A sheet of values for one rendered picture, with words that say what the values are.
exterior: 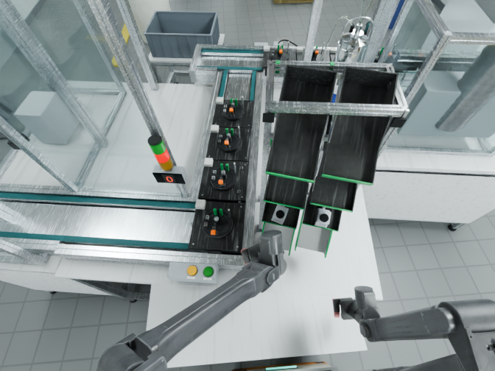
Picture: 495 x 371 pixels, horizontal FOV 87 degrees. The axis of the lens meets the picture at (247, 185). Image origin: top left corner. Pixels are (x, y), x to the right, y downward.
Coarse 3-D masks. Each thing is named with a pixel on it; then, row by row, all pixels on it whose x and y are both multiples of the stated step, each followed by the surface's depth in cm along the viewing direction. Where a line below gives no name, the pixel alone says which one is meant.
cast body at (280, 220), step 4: (276, 208) 93; (280, 208) 93; (284, 208) 93; (288, 208) 95; (276, 212) 92; (280, 212) 92; (284, 212) 92; (276, 216) 92; (280, 216) 91; (284, 216) 92; (272, 220) 96; (276, 220) 95; (280, 220) 92
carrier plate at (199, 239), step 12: (216, 204) 128; (228, 204) 128; (240, 204) 128; (204, 216) 124; (240, 216) 124; (192, 228) 121; (240, 228) 121; (192, 240) 118; (204, 240) 118; (216, 240) 118; (228, 240) 118; (240, 240) 118
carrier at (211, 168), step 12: (204, 168) 139; (216, 168) 139; (228, 168) 135; (204, 180) 135; (216, 180) 133; (228, 180) 133; (240, 180) 135; (204, 192) 132; (216, 192) 131; (228, 192) 131; (240, 192) 131
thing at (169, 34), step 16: (160, 16) 259; (176, 16) 258; (192, 16) 257; (208, 16) 256; (144, 32) 235; (160, 32) 267; (176, 32) 272; (192, 32) 270; (208, 32) 269; (160, 48) 245; (176, 48) 244; (192, 48) 243
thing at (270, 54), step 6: (288, 42) 184; (264, 48) 194; (270, 48) 198; (282, 48) 189; (288, 48) 187; (264, 54) 193; (270, 54) 190; (276, 54) 189; (282, 54) 189; (288, 54) 189; (294, 54) 192; (264, 60) 189; (270, 60) 189; (264, 66) 186
